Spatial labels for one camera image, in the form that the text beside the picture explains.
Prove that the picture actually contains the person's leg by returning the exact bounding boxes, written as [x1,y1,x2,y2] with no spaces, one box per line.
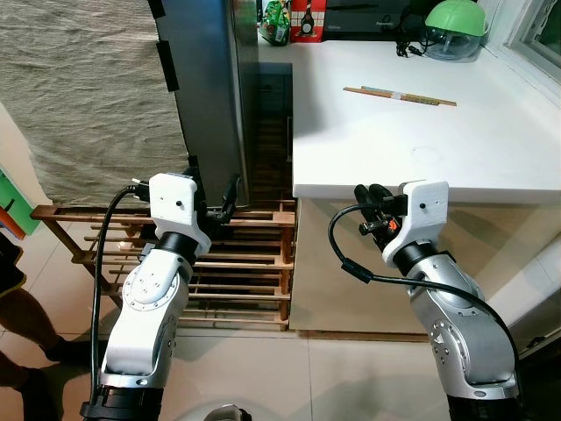
[0,230,94,421]

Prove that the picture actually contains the grey metal appliance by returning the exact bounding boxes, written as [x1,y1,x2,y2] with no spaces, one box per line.
[508,285,561,362]

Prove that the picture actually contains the beige linen curtain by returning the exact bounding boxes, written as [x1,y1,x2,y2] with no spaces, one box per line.
[0,0,197,208]

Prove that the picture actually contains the black power cord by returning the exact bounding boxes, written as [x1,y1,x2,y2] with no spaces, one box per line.
[391,9,427,60]

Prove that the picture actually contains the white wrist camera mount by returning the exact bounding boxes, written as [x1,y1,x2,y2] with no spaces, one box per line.
[147,173,214,257]
[383,181,451,266]

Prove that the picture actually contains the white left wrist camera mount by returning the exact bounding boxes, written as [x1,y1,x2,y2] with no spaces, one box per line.
[147,173,214,257]

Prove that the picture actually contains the white window frame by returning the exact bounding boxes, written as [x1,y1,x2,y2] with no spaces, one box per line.
[491,0,561,85]

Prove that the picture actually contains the wooden chopstick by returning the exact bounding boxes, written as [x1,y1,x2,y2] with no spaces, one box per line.
[359,84,444,104]
[343,87,458,108]

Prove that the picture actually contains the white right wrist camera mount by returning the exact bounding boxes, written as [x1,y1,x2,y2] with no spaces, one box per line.
[383,181,451,266]

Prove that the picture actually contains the grey robot foot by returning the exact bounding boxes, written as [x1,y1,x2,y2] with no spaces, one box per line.
[201,403,256,421]

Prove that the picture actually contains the green lidded clear bowl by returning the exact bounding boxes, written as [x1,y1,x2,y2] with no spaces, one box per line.
[423,0,490,63]

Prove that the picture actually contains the green box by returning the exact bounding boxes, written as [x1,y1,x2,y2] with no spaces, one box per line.
[0,170,43,239]

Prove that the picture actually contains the black microwave oven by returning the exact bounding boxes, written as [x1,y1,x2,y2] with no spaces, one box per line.
[324,0,433,42]

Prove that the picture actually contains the brown wooden slatted rack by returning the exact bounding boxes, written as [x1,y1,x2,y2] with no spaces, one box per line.
[31,199,299,332]

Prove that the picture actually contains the red box with bottle print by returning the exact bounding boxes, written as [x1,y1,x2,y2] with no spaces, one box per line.
[290,0,328,44]

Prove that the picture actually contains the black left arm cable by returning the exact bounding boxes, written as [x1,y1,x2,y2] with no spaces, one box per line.
[88,181,152,410]

